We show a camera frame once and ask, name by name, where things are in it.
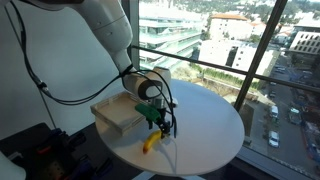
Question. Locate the white rounded object corner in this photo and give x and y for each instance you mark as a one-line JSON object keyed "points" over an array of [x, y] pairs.
{"points": [[9, 170]]}

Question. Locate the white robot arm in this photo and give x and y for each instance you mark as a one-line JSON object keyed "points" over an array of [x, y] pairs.
{"points": [[110, 25]]}

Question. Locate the horizontal window railing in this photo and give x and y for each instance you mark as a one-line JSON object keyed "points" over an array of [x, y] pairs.
{"points": [[246, 74]]}

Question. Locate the yellow banana plush toy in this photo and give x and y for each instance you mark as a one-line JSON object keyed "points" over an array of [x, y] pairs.
{"points": [[152, 138]]}

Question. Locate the round white table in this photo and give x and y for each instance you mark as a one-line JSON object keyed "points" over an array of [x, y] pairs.
{"points": [[209, 132]]}

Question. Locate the light wooden tray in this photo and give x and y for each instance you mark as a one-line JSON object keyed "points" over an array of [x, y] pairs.
{"points": [[118, 111]]}

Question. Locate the orange handled clamp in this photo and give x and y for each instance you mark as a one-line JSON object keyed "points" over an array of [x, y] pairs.
{"points": [[55, 153]]}

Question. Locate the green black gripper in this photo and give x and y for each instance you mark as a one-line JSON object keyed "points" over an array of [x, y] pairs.
{"points": [[156, 116]]}

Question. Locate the dark window frame post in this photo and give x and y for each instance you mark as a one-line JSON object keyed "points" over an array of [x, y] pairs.
{"points": [[262, 46]]}

